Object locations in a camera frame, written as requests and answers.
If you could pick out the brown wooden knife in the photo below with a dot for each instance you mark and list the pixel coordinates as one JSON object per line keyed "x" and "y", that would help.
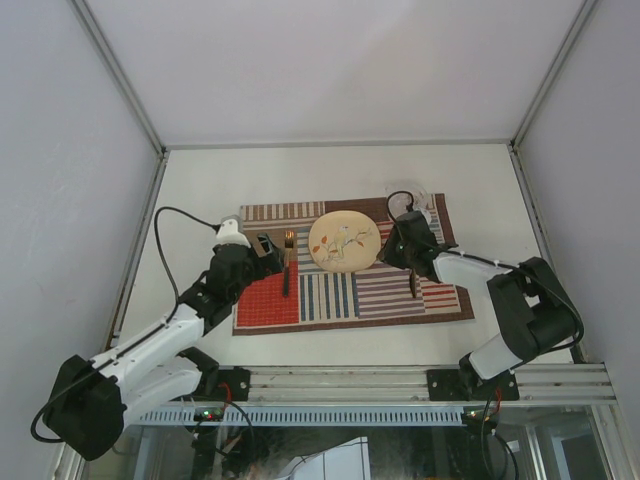
{"x": 413, "y": 284}

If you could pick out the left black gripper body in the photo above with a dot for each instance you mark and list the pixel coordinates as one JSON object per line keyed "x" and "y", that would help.
{"x": 255, "y": 269}

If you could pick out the black mounting plate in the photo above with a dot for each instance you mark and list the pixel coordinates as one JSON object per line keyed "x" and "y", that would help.
{"x": 442, "y": 384}
{"x": 233, "y": 384}

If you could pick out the clear glass cup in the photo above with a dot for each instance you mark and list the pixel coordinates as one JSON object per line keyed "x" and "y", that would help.
{"x": 408, "y": 195}

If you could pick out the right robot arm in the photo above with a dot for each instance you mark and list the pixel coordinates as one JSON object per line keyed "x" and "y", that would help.
{"x": 534, "y": 313}

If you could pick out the round wooden plate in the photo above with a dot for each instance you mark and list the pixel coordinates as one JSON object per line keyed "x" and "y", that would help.
{"x": 344, "y": 241}

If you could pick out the patchwork striped placemat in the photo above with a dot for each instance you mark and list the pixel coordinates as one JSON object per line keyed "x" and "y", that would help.
{"x": 320, "y": 300}

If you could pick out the perforated blue cable tray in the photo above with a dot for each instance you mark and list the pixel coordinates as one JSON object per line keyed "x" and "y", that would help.
{"x": 294, "y": 416}

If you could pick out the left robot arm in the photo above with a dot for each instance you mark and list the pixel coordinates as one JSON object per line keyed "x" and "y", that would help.
{"x": 93, "y": 401}

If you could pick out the dark handled fork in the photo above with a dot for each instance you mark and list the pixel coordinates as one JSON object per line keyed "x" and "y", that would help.
{"x": 289, "y": 245}

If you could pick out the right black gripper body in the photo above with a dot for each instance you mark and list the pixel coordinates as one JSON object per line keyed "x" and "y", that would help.
{"x": 396, "y": 253}

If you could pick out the aluminium front rail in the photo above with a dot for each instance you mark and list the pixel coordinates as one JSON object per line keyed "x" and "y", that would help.
{"x": 538, "y": 384}

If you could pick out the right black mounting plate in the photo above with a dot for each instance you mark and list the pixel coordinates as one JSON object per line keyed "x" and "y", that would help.
{"x": 442, "y": 384}

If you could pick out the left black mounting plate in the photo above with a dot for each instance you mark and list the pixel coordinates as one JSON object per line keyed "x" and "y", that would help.
{"x": 233, "y": 384}

